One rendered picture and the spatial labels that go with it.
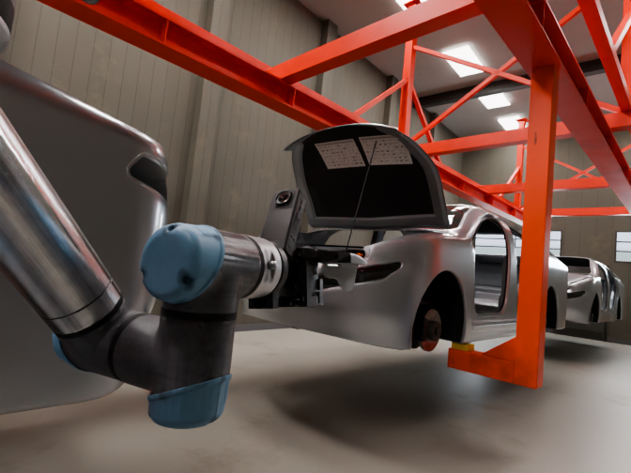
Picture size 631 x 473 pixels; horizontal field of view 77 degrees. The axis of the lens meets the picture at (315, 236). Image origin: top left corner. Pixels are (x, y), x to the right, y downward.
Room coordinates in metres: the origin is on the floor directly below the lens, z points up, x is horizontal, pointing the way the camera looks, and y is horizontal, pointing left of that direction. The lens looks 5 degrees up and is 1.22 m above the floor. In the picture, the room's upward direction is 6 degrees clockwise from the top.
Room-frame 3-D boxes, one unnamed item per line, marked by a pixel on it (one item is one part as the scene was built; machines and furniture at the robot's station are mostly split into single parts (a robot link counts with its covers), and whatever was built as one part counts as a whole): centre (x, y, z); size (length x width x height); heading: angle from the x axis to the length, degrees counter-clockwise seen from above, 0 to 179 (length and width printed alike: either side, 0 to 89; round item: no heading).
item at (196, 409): (0.42, 0.13, 1.12); 0.11 x 0.08 x 0.11; 64
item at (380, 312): (4.78, -1.47, 1.49); 4.95 x 1.86 x 1.59; 136
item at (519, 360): (3.23, -1.51, 1.75); 0.68 x 0.16 x 2.45; 46
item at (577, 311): (9.18, -5.74, 1.38); 4.95 x 1.86 x 1.39; 136
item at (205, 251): (0.41, 0.11, 1.21); 0.11 x 0.08 x 0.09; 154
